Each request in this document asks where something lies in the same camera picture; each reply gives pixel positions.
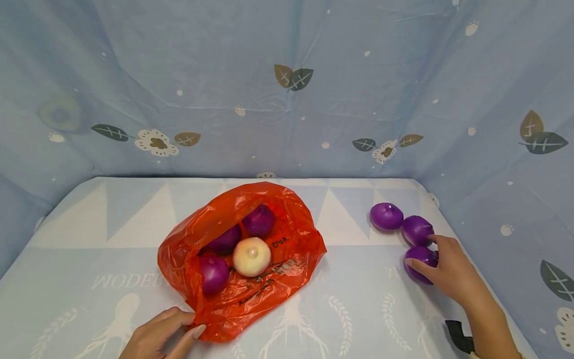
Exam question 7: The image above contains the purple onion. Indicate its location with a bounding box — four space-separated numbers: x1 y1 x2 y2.
242 204 277 238
401 215 435 247
404 246 439 285
370 202 405 231
204 224 243 255
199 255 230 296

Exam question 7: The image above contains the white onion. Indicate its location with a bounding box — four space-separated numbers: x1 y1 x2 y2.
232 237 273 278

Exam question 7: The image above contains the red plastic bag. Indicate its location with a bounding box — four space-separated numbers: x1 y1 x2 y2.
157 181 327 343

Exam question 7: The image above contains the person's right hand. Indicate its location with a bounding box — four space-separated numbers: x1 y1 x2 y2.
405 234 488 306

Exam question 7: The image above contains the person's left hand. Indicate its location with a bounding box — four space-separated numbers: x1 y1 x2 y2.
119 307 207 359

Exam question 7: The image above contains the black wrist band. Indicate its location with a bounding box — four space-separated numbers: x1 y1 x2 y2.
444 320 475 355

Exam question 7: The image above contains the person's right forearm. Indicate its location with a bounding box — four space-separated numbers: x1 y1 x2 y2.
464 291 525 359

